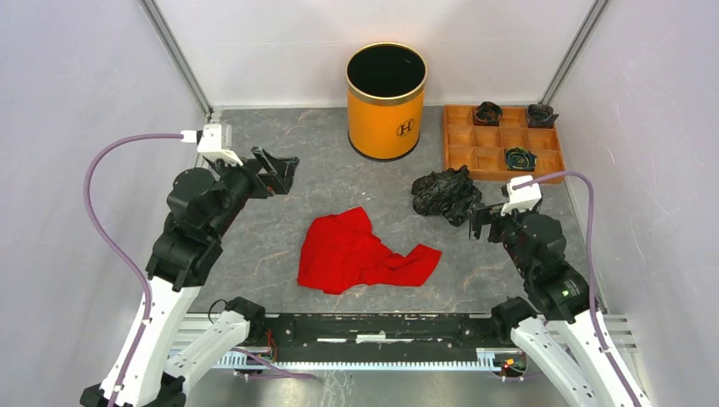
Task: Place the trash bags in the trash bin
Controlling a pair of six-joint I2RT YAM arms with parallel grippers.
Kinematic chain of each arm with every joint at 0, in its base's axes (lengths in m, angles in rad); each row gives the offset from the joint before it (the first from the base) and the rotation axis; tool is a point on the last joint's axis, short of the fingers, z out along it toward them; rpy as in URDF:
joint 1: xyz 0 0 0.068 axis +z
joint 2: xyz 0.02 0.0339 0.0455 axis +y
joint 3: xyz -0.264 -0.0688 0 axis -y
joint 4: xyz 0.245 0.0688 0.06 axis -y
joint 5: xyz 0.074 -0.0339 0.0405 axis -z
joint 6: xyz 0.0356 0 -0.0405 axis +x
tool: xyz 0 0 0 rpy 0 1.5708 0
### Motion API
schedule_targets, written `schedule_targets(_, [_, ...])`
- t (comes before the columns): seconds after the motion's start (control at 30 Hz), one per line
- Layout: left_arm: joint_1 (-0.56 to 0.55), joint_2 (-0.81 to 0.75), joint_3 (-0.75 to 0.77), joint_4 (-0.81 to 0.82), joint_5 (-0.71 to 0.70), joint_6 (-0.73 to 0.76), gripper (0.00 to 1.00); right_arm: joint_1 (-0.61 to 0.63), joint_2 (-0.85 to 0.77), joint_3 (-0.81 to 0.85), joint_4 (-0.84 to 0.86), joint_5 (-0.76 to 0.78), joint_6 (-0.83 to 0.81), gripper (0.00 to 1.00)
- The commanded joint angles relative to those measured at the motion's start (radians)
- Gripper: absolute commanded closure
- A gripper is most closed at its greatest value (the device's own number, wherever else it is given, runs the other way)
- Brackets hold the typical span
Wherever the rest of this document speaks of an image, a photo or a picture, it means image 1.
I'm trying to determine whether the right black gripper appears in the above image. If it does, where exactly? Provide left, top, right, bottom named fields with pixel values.
left=465, top=201, right=538, bottom=277

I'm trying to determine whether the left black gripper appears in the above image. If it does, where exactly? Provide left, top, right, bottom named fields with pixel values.
left=209, top=144, right=301, bottom=237

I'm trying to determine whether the black trash bag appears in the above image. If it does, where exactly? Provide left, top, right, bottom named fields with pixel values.
left=410, top=165, right=482, bottom=226

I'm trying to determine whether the orange trash bin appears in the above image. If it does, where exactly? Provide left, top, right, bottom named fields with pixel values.
left=345, top=42, right=428, bottom=161

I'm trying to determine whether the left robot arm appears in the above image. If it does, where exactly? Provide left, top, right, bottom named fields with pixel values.
left=80, top=148, right=299, bottom=406

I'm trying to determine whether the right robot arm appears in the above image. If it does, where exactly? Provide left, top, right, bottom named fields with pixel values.
left=469, top=204, right=651, bottom=406

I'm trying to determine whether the orange compartment tray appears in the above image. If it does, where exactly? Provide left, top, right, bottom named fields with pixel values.
left=443, top=104, right=565, bottom=181

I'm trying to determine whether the rolled bag front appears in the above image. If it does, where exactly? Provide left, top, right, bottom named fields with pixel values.
left=504, top=147, right=537, bottom=172

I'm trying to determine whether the rolled bag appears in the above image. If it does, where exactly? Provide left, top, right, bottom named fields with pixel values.
left=504, top=147, right=537, bottom=172
left=471, top=101, right=504, bottom=126
left=525, top=103, right=560, bottom=129

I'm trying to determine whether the red cloth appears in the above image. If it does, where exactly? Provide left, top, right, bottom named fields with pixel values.
left=297, top=207, right=442, bottom=295

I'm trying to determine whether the rolled bag back left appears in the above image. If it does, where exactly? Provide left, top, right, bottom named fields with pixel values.
left=471, top=101, right=504, bottom=126

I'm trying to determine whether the rolled bag back right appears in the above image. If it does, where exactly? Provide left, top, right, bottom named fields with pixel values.
left=525, top=103, right=560, bottom=129

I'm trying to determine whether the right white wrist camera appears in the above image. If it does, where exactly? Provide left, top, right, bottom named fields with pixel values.
left=500, top=176, right=543, bottom=216

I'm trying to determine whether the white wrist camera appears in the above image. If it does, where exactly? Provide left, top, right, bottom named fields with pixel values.
left=181, top=122, right=243, bottom=166
left=500, top=176, right=543, bottom=216

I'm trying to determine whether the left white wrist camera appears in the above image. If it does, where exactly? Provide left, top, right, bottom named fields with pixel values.
left=181, top=122, right=243, bottom=166

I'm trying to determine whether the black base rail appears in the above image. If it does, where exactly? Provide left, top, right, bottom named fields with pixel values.
left=208, top=296, right=546, bottom=376

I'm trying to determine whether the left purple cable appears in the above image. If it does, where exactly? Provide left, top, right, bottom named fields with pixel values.
left=83, top=132, right=187, bottom=407

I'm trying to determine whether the left aluminium corner post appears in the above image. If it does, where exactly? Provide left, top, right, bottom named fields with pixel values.
left=138, top=0, right=214, bottom=119

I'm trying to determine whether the aluminium corner post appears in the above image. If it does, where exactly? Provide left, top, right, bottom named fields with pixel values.
left=539, top=0, right=612, bottom=104
left=138, top=0, right=214, bottom=119

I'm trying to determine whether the right aluminium corner post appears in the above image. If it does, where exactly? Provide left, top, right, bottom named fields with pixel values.
left=539, top=0, right=612, bottom=104

